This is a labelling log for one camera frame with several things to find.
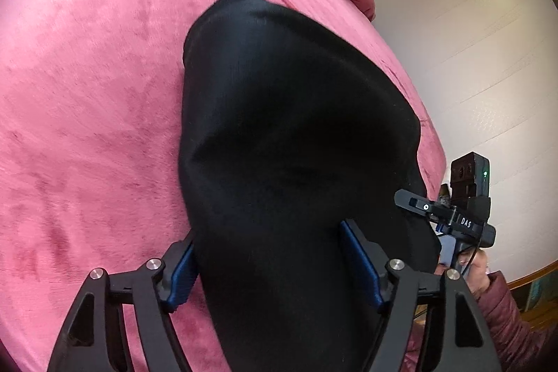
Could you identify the person's right hand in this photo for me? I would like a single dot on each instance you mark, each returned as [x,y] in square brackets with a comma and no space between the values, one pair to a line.
[477,274]

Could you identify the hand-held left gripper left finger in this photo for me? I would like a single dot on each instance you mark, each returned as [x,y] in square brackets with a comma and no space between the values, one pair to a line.
[183,278]

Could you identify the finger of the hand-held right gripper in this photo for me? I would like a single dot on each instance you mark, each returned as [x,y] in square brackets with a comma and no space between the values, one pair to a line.
[420,205]

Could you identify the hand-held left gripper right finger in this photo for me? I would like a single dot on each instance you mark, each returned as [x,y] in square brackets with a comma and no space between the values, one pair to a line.
[362,263]

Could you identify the pink bed blanket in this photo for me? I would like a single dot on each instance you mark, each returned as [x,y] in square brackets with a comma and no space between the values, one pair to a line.
[96,93]

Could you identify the black pants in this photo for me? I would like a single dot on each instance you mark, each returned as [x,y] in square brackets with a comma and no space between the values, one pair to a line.
[296,136]

